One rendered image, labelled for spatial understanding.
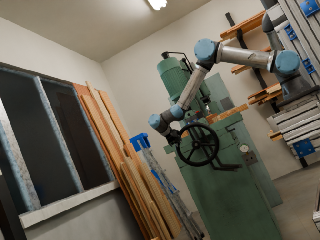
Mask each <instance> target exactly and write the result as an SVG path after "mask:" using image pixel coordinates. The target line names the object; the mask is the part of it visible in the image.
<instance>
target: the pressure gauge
mask: <svg viewBox="0 0 320 240"><path fill-rule="evenodd" d="M244 147H245V148H244ZM240 151H241V152H243V153H246V155H248V151H249V146H248V144H246V143H243V144H241V145H240Z"/></svg>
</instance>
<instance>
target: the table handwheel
mask: <svg viewBox="0 0 320 240"><path fill-rule="evenodd" d="M191 127H202V128H205V129H206V130H208V131H209V132H210V133H211V135H212V136H213V138H214V142H215V144H207V143H203V142H202V143H201V141H200V140H195V138H194V136H193V135H192V133H191V131H190V128H191ZM186 130H188V132H189V134H190V136H191V138H192V140H193V142H192V147H193V149H192V151H191V152H190V154H189V156H188V157H187V158H185V157H184V156H183V155H182V153H181V151H180V146H178V147H177V146H176V145H175V149H176V152H177V155H178V156H179V158H180V159H181V160H182V161H183V162H185V163H186V164H188V165H190V166H194V167H201V166H205V165H207V164H209V163H210V162H212V161H213V160H214V159H215V157H216V155H217V153H218V150H219V139H218V136H217V134H216V132H215V131H214V130H213V129H212V128H211V127H210V126H208V125H206V124H204V123H200V122H194V123H190V124H187V125H186V126H184V127H183V128H182V129H181V130H180V131H179V132H180V133H181V136H182V134H183V133H184V131H186ZM201 146H215V148H214V151H213V154H212V155H211V156H210V157H209V158H208V159H207V160H205V161H203V162H192V161H189V159H190V157H191V156H192V154H193V152H194V151H195V149H199V148H200V147H201Z"/></svg>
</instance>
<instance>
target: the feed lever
mask: <svg viewBox="0 0 320 240"><path fill-rule="evenodd" d="M181 61H182V62H184V63H185V65H186V67H187V68H188V70H189V72H190V74H191V75H192V72H191V70H190V68H189V67H188V65H187V63H186V58H182V59H181ZM199 90H200V92H201V94H202V97H201V99H202V101H203V103H204V104H205V103H207V104H209V101H210V100H209V98H208V96H207V95H204V94H203V92H202V90H201V89H200V87H199Z"/></svg>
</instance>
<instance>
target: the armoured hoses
mask: <svg viewBox="0 0 320 240"><path fill-rule="evenodd" d="M193 121H194V122H198V121H197V119H194V120H193ZM198 129H199V131H200V133H201V134H202V136H203V138H204V140H205V141H206V143H207V144H210V142H209V140H208V139H207V137H206V135H205V133H204V132H203V130H202V128H201V127H198ZM191 130H192V131H193V133H194V135H195V137H196V139H197V140H200V141H201V139H200V138H199V136H198V134H197V132H196V130H195V128H194V127H191ZM201 143H202V141H201ZM208 147H209V149H210V151H211V152H212V153H213V151H214V149H213V147H212V146H208ZM201 148H202V150H203V152H204V154H205V156H206V158H207V159H208V158H209V155H208V153H207V151H206V149H205V147H204V146H201ZM215 160H216V161H217V163H218V164H219V166H221V167H216V166H214V164H213V162H210V166H211V167H212V169H214V170H220V171H233V172H237V171H238V168H242V167H243V165H242V164H222V163H221V161H220V159H219V158H218V156H217V155H216V157H215Z"/></svg>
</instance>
